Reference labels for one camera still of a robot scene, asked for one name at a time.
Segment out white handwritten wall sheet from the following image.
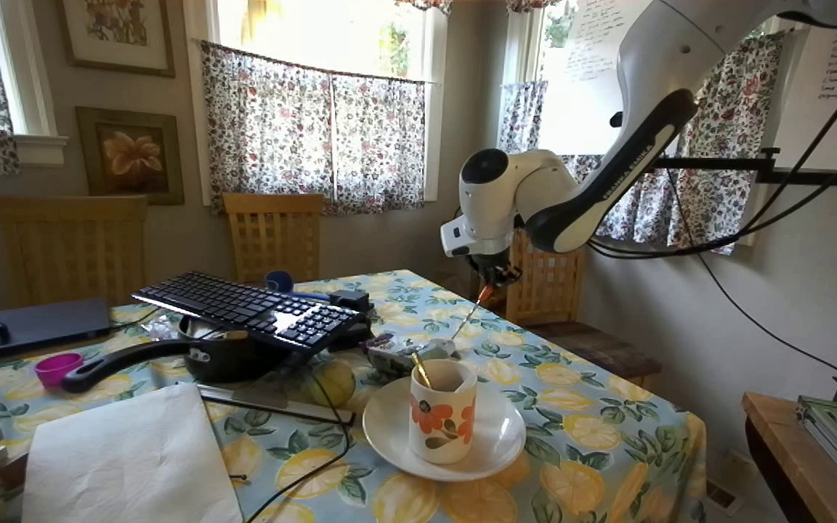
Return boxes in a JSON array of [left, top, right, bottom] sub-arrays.
[[785, 19, 837, 175]]

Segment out thin black keyboard cable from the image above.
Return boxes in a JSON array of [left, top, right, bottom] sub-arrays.
[[242, 366, 357, 523]]

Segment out white round plate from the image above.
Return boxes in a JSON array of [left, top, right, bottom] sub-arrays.
[[360, 374, 530, 486]]

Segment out dark closed laptop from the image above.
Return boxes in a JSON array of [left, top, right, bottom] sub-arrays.
[[0, 296, 118, 364]]

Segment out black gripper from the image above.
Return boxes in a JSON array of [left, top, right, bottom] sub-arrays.
[[465, 247, 523, 296]]

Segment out wooden chair plaid cushion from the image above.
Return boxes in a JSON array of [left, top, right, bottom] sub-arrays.
[[503, 235, 667, 383]]

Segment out white mug orange flowers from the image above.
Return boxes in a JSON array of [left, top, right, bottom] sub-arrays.
[[408, 358, 479, 466]]

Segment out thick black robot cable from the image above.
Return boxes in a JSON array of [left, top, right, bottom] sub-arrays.
[[587, 56, 837, 263]]

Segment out black computer keyboard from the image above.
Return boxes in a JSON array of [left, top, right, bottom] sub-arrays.
[[131, 267, 360, 354]]

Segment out framed orange flower picture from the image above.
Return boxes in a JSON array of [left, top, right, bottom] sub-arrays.
[[74, 104, 187, 210]]

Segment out black box with cable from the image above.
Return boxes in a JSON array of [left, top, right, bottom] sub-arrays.
[[327, 286, 379, 313]]

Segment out white paper sheet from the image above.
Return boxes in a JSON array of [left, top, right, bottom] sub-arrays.
[[20, 380, 245, 523]]

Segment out wooden lattice-back chair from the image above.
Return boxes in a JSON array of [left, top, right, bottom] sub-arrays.
[[221, 191, 327, 289], [0, 196, 152, 308]]

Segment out gold spoon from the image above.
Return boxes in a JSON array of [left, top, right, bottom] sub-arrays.
[[410, 350, 436, 390]]

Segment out thin black wall cable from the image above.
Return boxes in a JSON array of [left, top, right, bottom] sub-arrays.
[[686, 252, 837, 380]]

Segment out crinkled clear plastic wrap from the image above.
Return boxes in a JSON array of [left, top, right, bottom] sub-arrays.
[[136, 311, 199, 343]]

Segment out framed floral picture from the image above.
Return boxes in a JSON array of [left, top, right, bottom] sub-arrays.
[[55, 0, 177, 81]]

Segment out wooden side table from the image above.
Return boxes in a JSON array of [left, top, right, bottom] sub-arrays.
[[742, 390, 837, 523]]

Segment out lemon print tablecloth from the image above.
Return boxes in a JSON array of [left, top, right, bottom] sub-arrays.
[[0, 267, 710, 523]]

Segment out pink plastic cup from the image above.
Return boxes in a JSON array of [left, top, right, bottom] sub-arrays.
[[33, 353, 88, 393]]

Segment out small foil packet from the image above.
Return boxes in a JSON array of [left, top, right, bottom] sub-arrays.
[[357, 332, 418, 377]]

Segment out black camera boom pole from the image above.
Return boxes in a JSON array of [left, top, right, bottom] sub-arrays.
[[648, 143, 837, 190]]

